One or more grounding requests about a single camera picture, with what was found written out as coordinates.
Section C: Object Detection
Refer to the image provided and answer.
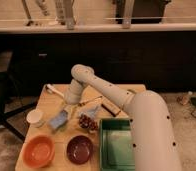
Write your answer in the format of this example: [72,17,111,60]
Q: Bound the dark brown block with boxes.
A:
[101,101,121,117]

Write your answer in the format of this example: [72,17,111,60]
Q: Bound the orange bowl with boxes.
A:
[22,135,55,169]

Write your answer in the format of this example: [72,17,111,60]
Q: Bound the metal frame leg right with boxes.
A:
[122,0,135,29]

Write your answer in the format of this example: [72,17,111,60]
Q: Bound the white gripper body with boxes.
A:
[64,79,85,105]

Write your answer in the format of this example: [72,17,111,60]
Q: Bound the thin wooden stick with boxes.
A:
[78,96,102,106]

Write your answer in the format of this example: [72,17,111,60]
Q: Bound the black office chair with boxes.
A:
[0,49,39,143]

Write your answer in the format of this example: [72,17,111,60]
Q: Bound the white brush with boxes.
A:
[45,84,64,98]

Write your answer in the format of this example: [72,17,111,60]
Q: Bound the dark purple bowl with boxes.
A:
[66,135,93,165]

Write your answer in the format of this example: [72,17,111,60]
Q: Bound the metal frame leg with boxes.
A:
[122,0,135,29]
[63,0,75,30]

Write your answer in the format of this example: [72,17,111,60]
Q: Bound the metal frame leg left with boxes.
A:
[63,0,75,30]

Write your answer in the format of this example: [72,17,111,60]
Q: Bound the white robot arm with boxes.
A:
[65,64,182,171]

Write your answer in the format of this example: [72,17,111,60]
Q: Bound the green plastic bin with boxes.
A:
[99,119,135,171]

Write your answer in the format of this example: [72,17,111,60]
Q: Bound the dark cabinet counter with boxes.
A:
[0,30,196,95]

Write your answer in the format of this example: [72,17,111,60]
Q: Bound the clear plastic cup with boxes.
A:
[26,109,44,128]

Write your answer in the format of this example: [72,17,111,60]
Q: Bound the bag of red items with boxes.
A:
[78,106,99,132]

